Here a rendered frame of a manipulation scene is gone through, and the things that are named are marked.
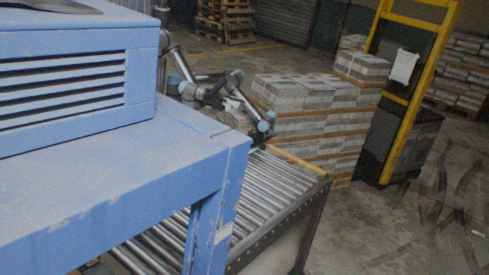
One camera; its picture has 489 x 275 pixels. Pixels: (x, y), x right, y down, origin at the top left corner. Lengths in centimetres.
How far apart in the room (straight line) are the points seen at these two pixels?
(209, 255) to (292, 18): 977
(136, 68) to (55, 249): 34
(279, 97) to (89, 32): 224
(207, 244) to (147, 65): 41
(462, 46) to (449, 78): 58
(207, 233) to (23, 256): 43
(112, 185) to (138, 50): 26
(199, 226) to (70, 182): 37
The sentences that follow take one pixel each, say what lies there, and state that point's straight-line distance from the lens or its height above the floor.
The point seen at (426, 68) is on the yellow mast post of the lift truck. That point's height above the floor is 130.
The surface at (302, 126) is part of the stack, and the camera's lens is 308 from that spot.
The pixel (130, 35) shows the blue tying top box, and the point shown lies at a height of 172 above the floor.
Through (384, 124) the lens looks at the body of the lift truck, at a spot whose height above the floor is 61.
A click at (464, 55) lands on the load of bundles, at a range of 759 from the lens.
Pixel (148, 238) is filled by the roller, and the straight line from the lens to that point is 160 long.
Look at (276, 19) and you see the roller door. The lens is 1070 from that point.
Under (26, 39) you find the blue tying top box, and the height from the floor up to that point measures 172.
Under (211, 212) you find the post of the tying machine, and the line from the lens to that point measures 81.
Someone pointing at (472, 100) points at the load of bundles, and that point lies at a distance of 766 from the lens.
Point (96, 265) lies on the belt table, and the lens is 152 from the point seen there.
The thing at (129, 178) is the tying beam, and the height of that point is 155.
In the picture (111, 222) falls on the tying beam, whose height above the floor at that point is 150.
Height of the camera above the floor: 188
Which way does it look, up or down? 26 degrees down
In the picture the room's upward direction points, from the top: 11 degrees clockwise
